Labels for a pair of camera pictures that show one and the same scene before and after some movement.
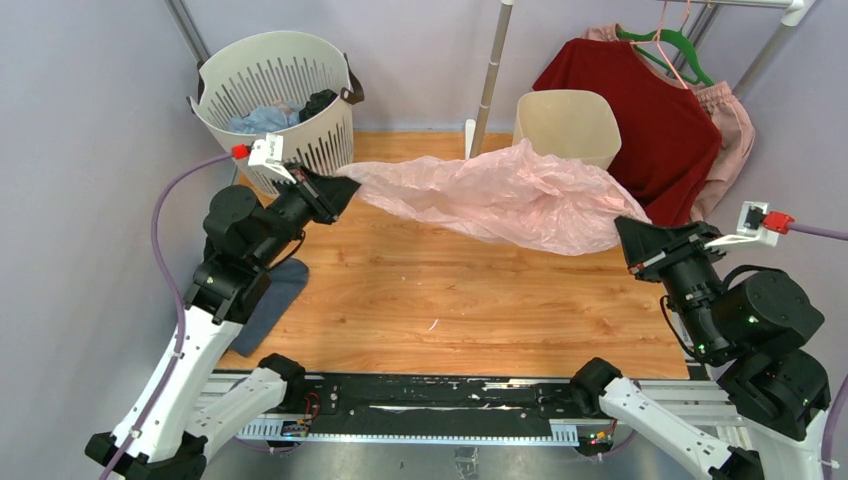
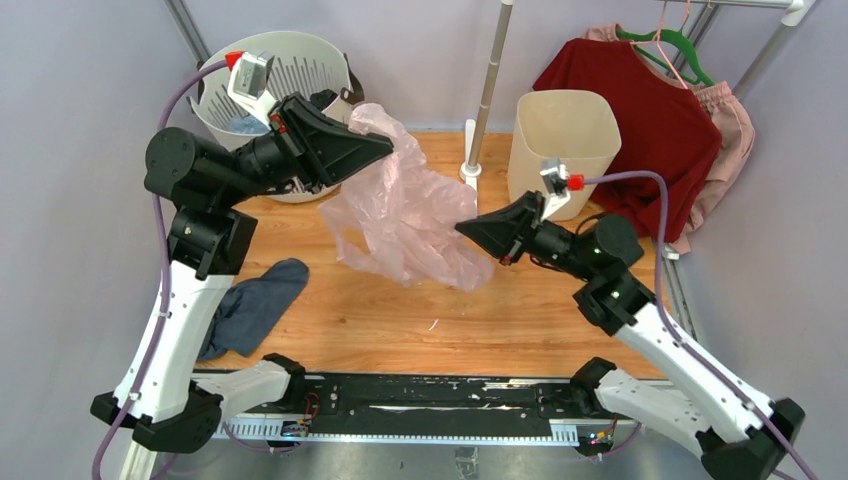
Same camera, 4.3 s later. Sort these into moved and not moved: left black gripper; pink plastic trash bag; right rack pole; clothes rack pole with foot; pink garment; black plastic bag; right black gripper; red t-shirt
Moved: right black gripper; left black gripper; pink plastic trash bag
Not moved: right rack pole; clothes rack pole with foot; black plastic bag; red t-shirt; pink garment
